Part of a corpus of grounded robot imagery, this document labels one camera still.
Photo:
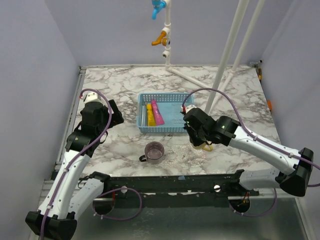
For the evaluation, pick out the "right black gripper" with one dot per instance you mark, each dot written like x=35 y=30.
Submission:
x=195 y=142

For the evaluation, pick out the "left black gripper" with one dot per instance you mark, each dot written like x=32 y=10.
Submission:
x=116 y=118

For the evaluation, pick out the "yellow mug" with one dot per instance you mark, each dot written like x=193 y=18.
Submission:
x=205 y=147

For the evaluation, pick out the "clear textured round tray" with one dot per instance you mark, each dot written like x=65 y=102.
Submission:
x=184 y=156

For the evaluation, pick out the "blue plastic basket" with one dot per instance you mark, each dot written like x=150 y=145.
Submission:
x=169 y=105

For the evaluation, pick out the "purple translucent cup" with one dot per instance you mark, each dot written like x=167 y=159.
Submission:
x=154 y=153

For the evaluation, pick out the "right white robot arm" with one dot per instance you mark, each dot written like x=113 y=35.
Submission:
x=291 y=168

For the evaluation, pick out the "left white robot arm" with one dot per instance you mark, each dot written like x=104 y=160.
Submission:
x=57 y=217

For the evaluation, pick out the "grey toothbrush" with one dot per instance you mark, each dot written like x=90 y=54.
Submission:
x=143 y=113

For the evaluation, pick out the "yellow toothpaste tube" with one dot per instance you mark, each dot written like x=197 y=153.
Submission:
x=150 y=116

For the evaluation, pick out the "pink toothpaste tube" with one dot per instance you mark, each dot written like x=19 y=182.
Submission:
x=156 y=113

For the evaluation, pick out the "yellow tool in corner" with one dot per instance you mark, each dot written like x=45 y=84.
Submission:
x=259 y=70

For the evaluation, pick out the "orange tap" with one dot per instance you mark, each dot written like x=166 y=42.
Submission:
x=162 y=40

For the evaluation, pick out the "blue tap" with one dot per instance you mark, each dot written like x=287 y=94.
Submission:
x=158 y=5

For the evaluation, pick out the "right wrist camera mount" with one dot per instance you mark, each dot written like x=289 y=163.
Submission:
x=186 y=109

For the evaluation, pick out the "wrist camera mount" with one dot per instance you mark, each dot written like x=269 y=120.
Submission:
x=91 y=96
x=186 y=109

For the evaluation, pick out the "white pvc pipe frame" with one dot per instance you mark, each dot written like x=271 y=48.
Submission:
x=233 y=33

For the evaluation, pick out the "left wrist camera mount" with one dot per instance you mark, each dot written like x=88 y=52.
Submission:
x=91 y=96

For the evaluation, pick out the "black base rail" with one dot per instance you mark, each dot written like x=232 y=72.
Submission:
x=177 y=191

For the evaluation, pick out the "orange clamp on wall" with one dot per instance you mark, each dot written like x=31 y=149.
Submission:
x=269 y=105

